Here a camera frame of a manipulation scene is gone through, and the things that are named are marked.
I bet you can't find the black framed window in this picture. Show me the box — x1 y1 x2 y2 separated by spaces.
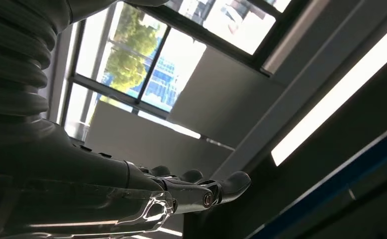
56 0 293 139

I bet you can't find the long ceiling light strip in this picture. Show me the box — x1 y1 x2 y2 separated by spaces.
271 16 387 167

